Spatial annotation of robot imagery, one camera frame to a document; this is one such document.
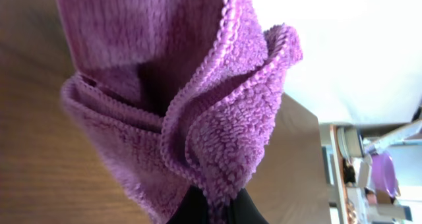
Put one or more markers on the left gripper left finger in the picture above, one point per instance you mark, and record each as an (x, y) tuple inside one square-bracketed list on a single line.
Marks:
[(192, 210)]

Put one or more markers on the purple microfiber cloth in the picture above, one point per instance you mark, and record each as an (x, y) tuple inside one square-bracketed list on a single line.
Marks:
[(176, 93)]

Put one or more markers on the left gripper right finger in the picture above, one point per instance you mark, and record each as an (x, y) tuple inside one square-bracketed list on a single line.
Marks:
[(242, 210)]

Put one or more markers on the purple bowl on shelf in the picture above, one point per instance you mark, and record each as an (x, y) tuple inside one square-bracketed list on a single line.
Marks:
[(383, 173)]

